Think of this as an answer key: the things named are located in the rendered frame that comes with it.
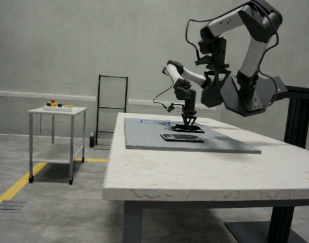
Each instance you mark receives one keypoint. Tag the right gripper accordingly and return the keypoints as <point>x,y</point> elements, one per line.
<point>188,111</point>

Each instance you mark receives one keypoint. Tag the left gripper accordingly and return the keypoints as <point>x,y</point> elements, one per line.
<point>217,68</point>

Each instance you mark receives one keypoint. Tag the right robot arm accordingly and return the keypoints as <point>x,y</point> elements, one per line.
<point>176,69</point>

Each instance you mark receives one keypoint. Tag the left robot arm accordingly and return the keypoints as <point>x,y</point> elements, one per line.
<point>261,33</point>

